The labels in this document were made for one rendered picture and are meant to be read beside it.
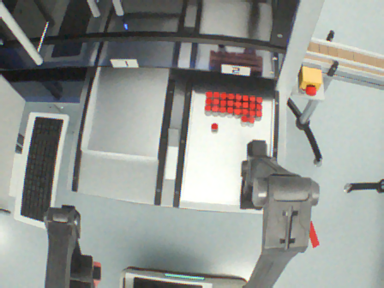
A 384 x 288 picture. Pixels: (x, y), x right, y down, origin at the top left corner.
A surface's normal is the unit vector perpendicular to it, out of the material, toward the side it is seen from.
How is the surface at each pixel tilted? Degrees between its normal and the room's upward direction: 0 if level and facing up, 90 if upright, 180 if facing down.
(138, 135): 0
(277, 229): 5
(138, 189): 0
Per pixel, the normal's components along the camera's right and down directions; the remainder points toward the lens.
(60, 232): 0.10, -0.79
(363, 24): -0.04, -0.25
